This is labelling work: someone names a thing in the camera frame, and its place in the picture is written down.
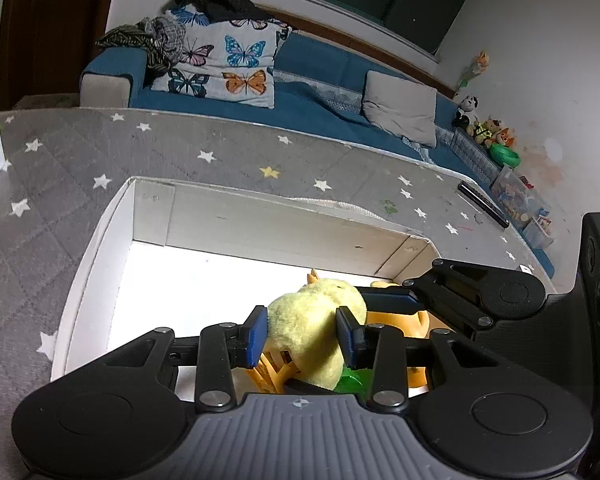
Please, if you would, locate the green plastic bowl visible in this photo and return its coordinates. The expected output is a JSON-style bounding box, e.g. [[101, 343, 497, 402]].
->
[[490, 144, 522, 167]]

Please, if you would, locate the green plastic toy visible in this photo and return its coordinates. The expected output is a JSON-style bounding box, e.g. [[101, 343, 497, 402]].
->
[[336, 367, 373, 397]]

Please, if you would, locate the dark wooden door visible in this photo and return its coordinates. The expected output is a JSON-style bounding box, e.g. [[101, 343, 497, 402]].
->
[[0, 0, 121, 106]]

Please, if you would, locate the orange rubber dinosaur toy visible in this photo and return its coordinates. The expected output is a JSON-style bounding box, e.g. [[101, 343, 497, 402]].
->
[[365, 280, 431, 389]]

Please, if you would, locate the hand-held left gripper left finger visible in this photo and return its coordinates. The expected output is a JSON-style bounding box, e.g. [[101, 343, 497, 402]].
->
[[97, 306, 270, 412]]

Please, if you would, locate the pale yellow plush toy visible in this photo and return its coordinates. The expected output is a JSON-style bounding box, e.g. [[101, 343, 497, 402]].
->
[[267, 280, 368, 391]]

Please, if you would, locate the panda plush toy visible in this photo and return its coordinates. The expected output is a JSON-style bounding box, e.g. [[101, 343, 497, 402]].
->
[[452, 95, 481, 128]]

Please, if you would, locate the grey star-print tablecloth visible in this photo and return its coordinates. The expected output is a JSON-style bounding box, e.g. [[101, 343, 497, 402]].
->
[[0, 107, 556, 480]]

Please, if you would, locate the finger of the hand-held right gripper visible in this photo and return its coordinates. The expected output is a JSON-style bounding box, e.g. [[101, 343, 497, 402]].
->
[[355, 259, 526, 332]]

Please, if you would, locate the grey cardboard box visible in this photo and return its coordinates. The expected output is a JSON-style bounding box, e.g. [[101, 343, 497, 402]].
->
[[51, 176, 443, 403]]

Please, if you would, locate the black remote control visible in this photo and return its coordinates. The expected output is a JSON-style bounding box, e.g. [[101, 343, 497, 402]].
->
[[457, 181, 510, 228]]

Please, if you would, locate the plaid shirt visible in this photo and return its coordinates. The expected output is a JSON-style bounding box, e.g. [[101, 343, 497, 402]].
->
[[140, 16, 188, 78]]

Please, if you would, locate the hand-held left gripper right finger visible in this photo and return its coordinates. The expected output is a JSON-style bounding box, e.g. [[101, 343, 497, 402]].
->
[[335, 306, 506, 412]]

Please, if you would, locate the butterfly print pillow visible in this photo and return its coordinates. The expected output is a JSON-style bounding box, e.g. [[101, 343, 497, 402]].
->
[[150, 5, 293, 110]]

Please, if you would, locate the dark striped cloth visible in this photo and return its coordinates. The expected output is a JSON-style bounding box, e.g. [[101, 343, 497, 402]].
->
[[96, 24, 148, 53]]

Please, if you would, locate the grey cushion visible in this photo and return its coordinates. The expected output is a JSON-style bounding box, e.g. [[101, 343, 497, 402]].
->
[[362, 70, 438, 148]]

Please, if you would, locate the clear plastic toy bin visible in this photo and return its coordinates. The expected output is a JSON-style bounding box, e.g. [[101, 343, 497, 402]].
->
[[490, 165, 555, 249]]

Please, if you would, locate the orange and green plush toy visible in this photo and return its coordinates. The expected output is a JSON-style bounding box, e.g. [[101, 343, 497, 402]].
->
[[462, 51, 491, 88]]

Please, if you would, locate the blue sofa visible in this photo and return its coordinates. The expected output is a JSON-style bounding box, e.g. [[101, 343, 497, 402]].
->
[[80, 35, 556, 281]]

